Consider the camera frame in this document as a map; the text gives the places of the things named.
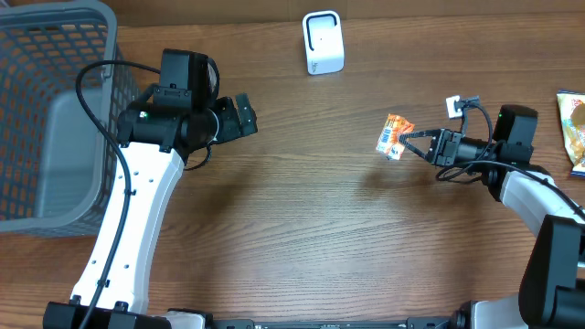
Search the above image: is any white barcode scanner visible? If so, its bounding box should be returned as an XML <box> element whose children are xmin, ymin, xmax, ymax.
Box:
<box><xmin>302</xmin><ymin>10</ymin><xmax>345</xmax><ymax>75</ymax></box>

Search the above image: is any yellow snack bag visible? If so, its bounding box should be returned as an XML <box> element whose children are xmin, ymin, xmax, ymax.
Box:
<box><xmin>557</xmin><ymin>90</ymin><xmax>584</xmax><ymax>177</ymax></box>

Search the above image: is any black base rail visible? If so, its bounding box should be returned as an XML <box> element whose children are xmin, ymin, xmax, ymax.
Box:
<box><xmin>206</xmin><ymin>315</ymin><xmax>469</xmax><ymax>329</ymax></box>

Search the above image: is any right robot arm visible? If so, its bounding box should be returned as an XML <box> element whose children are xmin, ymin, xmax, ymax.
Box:
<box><xmin>398</xmin><ymin>104</ymin><xmax>584</xmax><ymax>328</ymax></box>

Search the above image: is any small orange packet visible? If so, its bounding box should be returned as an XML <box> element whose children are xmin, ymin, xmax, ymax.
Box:
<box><xmin>376</xmin><ymin>114</ymin><xmax>415</xmax><ymax>161</ymax></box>

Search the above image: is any dark grey plastic basket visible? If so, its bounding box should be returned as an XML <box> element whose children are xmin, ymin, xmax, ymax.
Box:
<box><xmin>1</xmin><ymin>1</ymin><xmax>140</xmax><ymax>237</ymax></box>

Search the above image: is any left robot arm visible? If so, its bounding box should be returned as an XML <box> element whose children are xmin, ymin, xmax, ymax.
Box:
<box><xmin>42</xmin><ymin>48</ymin><xmax>258</xmax><ymax>329</ymax></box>

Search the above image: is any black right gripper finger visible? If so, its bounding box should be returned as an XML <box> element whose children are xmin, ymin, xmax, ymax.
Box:
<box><xmin>399</xmin><ymin>129</ymin><xmax>442</xmax><ymax>140</ymax></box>
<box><xmin>399</xmin><ymin>136</ymin><xmax>432</xmax><ymax>161</ymax></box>

